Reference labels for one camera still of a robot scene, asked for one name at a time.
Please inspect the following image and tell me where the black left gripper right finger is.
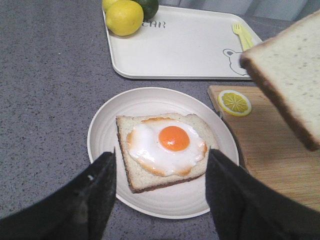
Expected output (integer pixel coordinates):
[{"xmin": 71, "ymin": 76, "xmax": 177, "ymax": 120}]
[{"xmin": 205, "ymin": 149, "xmax": 320, "ymax": 240}]

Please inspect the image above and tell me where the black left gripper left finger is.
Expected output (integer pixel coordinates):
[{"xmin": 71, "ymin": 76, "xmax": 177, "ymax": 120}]
[{"xmin": 0, "ymin": 152, "xmax": 117, "ymax": 240}]

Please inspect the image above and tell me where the round white plate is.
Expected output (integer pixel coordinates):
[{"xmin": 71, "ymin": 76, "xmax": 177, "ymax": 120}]
[{"xmin": 87, "ymin": 87, "xmax": 239, "ymax": 219}]

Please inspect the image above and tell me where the fried egg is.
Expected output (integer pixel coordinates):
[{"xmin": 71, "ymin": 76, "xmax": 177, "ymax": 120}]
[{"xmin": 126, "ymin": 117, "xmax": 208, "ymax": 177}]

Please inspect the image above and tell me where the white bread slice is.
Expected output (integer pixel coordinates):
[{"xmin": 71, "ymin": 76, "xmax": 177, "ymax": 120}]
[{"xmin": 240, "ymin": 11, "xmax": 320, "ymax": 151}]

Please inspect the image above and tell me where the white rectangular bear tray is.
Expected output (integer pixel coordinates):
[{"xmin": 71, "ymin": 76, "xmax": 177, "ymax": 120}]
[{"xmin": 106, "ymin": 6, "xmax": 249, "ymax": 80}]

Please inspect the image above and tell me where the wooden cutting board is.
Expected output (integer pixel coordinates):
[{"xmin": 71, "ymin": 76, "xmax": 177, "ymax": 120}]
[{"xmin": 208, "ymin": 85, "xmax": 320, "ymax": 211}]

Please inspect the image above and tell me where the yellow lemon slice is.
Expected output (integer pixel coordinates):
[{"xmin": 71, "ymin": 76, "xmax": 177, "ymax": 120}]
[{"xmin": 217, "ymin": 89, "xmax": 252, "ymax": 117}]

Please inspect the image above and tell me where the yellow plastic spoon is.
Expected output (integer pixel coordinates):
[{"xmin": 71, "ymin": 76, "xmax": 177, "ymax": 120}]
[{"xmin": 241, "ymin": 26, "xmax": 254, "ymax": 48}]

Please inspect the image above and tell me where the yellow plastic fork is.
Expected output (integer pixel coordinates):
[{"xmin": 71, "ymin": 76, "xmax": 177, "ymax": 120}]
[{"xmin": 232, "ymin": 23, "xmax": 252, "ymax": 52}]

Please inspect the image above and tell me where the grey curtain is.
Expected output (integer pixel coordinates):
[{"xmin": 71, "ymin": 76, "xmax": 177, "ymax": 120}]
[{"xmin": 159, "ymin": 0, "xmax": 320, "ymax": 21}]

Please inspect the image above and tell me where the green lime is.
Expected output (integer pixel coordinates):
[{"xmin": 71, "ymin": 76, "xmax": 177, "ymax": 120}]
[{"xmin": 134, "ymin": 0, "xmax": 159, "ymax": 19}]

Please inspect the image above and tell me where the metal cutting board handle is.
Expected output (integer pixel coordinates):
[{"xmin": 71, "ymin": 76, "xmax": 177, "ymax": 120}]
[{"xmin": 216, "ymin": 110, "xmax": 224, "ymax": 120}]

